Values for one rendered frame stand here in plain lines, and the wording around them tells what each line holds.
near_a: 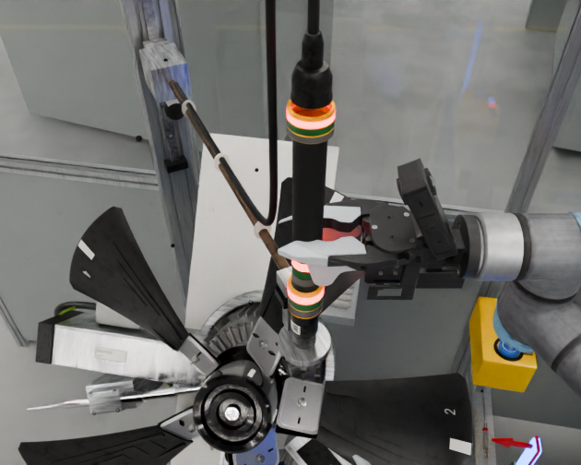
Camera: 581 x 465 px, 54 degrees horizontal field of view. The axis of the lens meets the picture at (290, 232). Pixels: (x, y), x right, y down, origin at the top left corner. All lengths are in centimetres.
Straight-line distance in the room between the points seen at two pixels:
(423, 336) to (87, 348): 114
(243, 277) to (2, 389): 161
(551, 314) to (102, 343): 75
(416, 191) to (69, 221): 146
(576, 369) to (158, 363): 68
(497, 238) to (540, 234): 5
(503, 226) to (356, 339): 136
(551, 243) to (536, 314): 10
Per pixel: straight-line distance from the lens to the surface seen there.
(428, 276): 66
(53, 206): 187
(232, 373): 85
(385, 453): 89
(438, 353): 199
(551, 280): 68
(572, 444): 242
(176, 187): 141
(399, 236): 61
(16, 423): 246
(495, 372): 118
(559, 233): 66
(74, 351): 112
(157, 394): 104
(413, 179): 56
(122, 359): 109
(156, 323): 92
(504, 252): 63
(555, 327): 71
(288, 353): 75
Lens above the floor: 199
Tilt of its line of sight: 44 degrees down
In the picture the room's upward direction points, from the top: straight up
